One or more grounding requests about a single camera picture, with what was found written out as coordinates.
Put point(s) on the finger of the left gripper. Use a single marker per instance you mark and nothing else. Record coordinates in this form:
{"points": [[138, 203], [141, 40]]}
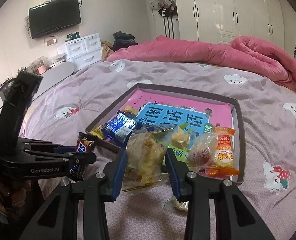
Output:
{"points": [[43, 146], [26, 162]]}

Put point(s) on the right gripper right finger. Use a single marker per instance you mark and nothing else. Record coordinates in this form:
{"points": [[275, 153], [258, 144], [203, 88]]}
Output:
{"points": [[236, 218]]}

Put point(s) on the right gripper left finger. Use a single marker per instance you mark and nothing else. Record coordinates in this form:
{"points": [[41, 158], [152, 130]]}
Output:
{"points": [[57, 217]]}

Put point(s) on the snickers bar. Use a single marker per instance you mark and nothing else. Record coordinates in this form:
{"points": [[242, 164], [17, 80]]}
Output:
{"points": [[83, 156]]}

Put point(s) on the yellow snack packet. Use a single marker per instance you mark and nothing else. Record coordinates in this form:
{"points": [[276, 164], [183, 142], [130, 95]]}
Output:
{"points": [[98, 131]]}

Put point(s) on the orange rice cracker packet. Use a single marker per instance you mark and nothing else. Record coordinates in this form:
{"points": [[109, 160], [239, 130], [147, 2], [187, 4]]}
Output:
{"points": [[222, 153]]}

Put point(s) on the blue snack packet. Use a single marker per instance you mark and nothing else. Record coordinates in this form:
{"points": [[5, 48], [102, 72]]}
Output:
{"points": [[119, 128]]}

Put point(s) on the clear fried snack bag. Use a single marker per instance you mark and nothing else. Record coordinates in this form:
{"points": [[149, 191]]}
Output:
{"points": [[145, 157]]}

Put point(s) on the left hand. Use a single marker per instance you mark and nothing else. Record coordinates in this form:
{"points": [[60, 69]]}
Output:
{"points": [[17, 208]]}

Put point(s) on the mauve patterned bedsheet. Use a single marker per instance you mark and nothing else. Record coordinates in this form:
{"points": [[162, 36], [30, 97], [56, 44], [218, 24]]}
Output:
{"points": [[269, 117]]}

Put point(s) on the round green biscuit packet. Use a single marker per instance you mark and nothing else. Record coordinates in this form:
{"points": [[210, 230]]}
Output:
{"points": [[172, 204]]}

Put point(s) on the clear red candy bag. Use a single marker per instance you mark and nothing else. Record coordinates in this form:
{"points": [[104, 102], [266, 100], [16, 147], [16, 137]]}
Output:
{"points": [[202, 151]]}

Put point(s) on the white curved desk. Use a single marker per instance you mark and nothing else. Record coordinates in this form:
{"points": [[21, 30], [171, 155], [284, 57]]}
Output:
{"points": [[48, 79]]}

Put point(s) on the green pastry packet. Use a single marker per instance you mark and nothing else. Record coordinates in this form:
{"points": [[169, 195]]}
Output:
{"points": [[181, 154]]}

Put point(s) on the dark cardboard box tray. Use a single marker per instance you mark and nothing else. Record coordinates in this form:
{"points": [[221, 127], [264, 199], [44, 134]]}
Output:
{"points": [[239, 137]]}

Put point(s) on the yellow chip packet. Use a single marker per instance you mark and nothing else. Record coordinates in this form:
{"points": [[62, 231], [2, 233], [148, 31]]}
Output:
{"points": [[183, 137]]}

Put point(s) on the pink book blue title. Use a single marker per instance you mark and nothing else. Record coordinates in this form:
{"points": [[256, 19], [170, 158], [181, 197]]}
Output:
{"points": [[198, 115]]}

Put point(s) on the white drawer cabinet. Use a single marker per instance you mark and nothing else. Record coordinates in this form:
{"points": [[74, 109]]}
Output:
{"points": [[83, 51]]}

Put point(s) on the brown fuzzy blanket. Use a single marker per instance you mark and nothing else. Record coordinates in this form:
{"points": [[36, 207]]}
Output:
{"points": [[106, 49]]}

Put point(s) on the dark folded clothes pile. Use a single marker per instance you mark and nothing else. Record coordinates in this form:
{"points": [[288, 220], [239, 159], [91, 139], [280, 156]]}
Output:
{"points": [[123, 40]]}

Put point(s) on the pink folded quilt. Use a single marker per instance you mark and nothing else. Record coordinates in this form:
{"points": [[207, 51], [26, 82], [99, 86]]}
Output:
{"points": [[244, 53]]}

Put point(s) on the hanging bags on door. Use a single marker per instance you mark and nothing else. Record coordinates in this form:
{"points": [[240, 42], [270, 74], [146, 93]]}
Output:
{"points": [[165, 8]]}

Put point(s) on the white wardrobe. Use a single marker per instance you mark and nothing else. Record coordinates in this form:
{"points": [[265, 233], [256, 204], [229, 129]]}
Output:
{"points": [[220, 21]]}

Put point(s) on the black wall television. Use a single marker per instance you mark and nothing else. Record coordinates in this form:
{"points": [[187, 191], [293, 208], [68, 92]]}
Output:
{"points": [[53, 16]]}

